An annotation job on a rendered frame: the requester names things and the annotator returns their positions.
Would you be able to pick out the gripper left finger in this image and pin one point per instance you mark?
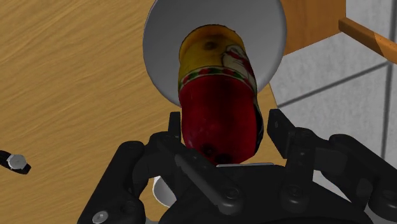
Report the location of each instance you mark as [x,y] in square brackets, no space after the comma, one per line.
[124,173]

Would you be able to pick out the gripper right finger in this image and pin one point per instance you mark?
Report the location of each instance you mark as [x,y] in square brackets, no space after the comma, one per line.
[341,155]

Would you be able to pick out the red and yellow nesting doll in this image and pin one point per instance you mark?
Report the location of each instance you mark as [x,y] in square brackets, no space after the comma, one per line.
[217,108]

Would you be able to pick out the white cup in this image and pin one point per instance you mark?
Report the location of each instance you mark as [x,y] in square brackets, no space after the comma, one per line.
[162,192]

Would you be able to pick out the wooden table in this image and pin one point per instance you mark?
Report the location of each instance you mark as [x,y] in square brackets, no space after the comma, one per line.
[68,80]

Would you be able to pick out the black wristwatch with silver face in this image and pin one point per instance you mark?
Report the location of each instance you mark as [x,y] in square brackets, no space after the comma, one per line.
[16,162]

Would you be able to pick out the white round plate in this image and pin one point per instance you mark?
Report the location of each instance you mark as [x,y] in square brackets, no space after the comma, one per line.
[164,46]

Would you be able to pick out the wooden rail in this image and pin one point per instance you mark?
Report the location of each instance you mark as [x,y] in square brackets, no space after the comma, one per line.
[366,36]

